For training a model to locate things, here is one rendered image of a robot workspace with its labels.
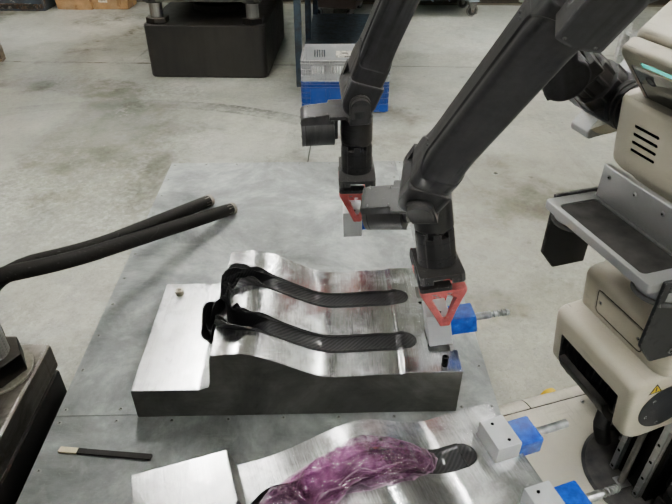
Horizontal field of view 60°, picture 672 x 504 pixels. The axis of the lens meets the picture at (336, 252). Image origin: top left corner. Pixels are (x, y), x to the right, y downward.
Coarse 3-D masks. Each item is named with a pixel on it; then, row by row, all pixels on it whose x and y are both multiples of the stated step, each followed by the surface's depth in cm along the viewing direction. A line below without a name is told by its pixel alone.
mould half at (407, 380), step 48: (192, 288) 108; (240, 288) 96; (336, 288) 104; (384, 288) 104; (192, 336) 97; (240, 336) 87; (144, 384) 89; (192, 384) 89; (240, 384) 88; (288, 384) 88; (336, 384) 88; (384, 384) 88; (432, 384) 89
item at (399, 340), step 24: (240, 264) 99; (288, 288) 100; (216, 312) 100; (240, 312) 91; (288, 336) 91; (312, 336) 93; (336, 336) 94; (360, 336) 94; (384, 336) 94; (408, 336) 94
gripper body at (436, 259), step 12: (420, 240) 83; (432, 240) 82; (444, 240) 82; (420, 252) 84; (432, 252) 83; (444, 252) 83; (456, 252) 88; (420, 264) 86; (432, 264) 84; (444, 264) 84; (456, 264) 84; (420, 276) 83; (432, 276) 82; (444, 276) 82; (456, 276) 82
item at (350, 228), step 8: (352, 200) 114; (360, 200) 114; (344, 208) 112; (344, 216) 111; (344, 224) 112; (352, 224) 112; (360, 224) 112; (344, 232) 113; (352, 232) 113; (360, 232) 113
